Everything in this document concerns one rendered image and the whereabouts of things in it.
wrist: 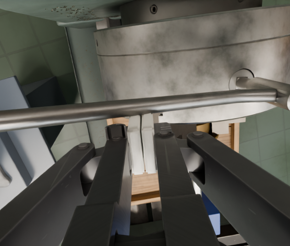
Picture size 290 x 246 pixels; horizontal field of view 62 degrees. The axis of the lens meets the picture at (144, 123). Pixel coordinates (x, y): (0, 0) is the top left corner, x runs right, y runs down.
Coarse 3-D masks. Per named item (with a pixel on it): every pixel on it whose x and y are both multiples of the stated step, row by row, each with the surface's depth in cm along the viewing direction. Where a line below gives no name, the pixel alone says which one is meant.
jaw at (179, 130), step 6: (156, 114) 32; (156, 120) 32; (174, 126) 36; (180, 126) 37; (186, 126) 39; (192, 126) 41; (174, 132) 36; (180, 132) 37; (186, 132) 39; (180, 138) 38; (186, 138) 40
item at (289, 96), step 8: (240, 80) 28; (248, 80) 27; (256, 80) 25; (264, 80) 24; (240, 88) 28; (248, 88) 26; (256, 88) 24; (264, 88) 23; (272, 88) 22; (280, 88) 22; (288, 88) 21; (280, 96) 21; (288, 96) 20; (280, 104) 22; (288, 104) 21
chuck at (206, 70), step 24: (216, 48) 27; (240, 48) 27; (264, 48) 28; (288, 48) 30; (120, 72) 32; (144, 72) 30; (168, 72) 28; (192, 72) 28; (216, 72) 28; (264, 72) 29; (288, 72) 32; (120, 96) 34; (144, 96) 31; (168, 120) 31; (192, 120) 30; (216, 120) 30
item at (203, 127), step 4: (196, 124) 44; (200, 124) 44; (204, 124) 44; (208, 124) 45; (196, 128) 44; (200, 128) 44; (204, 128) 44; (208, 128) 45; (208, 132) 45; (216, 136) 45
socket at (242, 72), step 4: (236, 72) 28; (240, 72) 28; (244, 72) 28; (248, 72) 28; (232, 76) 28; (236, 76) 28; (240, 76) 28; (244, 76) 28; (248, 76) 28; (252, 76) 29; (232, 80) 28; (232, 84) 28; (232, 88) 29
